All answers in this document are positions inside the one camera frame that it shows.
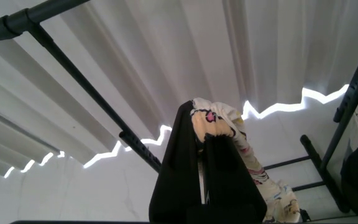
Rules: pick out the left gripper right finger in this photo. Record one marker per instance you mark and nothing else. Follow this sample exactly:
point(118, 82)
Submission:
point(232, 186)

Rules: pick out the cream printed garment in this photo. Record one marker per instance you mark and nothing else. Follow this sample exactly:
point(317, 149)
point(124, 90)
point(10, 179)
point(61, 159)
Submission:
point(216, 124)

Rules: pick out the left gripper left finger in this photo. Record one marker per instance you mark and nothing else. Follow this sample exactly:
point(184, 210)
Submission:
point(176, 180)

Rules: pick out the black clothes rack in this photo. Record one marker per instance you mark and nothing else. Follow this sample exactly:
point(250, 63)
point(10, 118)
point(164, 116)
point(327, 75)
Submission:
point(11, 26)

